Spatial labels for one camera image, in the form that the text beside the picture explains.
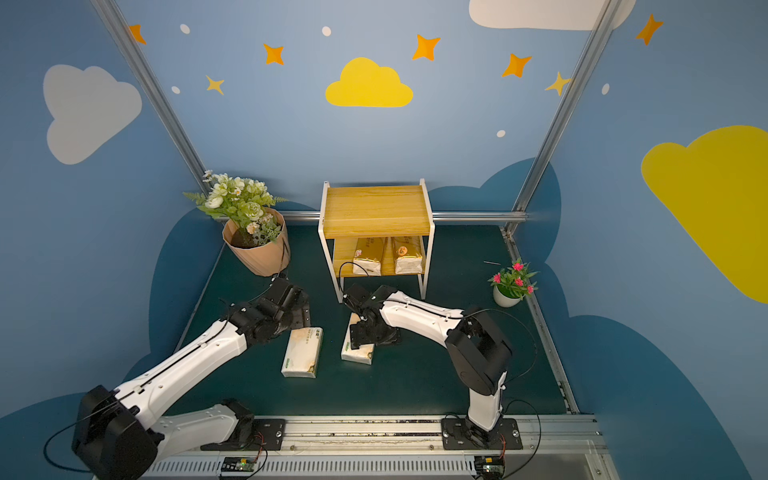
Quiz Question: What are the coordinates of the white tissue pack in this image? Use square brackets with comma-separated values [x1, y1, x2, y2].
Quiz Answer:
[341, 313, 375, 365]
[281, 327, 323, 379]

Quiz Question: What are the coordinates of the gold tissue pack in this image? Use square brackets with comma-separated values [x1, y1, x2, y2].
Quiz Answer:
[352, 237, 386, 276]
[391, 236, 424, 275]

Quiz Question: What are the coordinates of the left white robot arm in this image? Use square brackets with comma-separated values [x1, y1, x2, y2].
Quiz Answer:
[71, 274, 310, 479]

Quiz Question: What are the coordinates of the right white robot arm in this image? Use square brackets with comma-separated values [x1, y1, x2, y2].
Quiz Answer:
[342, 285, 513, 434]

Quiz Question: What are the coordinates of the left green circuit board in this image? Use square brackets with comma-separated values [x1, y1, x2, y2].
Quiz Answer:
[220, 456, 256, 477]

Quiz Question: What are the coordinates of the green circuit board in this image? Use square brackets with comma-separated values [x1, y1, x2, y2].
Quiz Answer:
[220, 456, 256, 477]
[473, 456, 506, 480]

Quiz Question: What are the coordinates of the right green circuit board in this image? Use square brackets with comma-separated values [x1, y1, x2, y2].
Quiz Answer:
[473, 456, 506, 480]

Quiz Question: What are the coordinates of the white frame wooden shelf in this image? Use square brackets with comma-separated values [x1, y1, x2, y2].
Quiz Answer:
[317, 178, 435, 301]

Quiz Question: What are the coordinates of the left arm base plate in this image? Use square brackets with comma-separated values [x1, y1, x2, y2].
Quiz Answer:
[199, 418, 286, 451]

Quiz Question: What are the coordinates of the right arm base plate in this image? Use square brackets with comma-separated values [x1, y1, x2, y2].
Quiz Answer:
[440, 416, 523, 451]

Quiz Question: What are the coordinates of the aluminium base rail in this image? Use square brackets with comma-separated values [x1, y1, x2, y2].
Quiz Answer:
[141, 414, 619, 479]

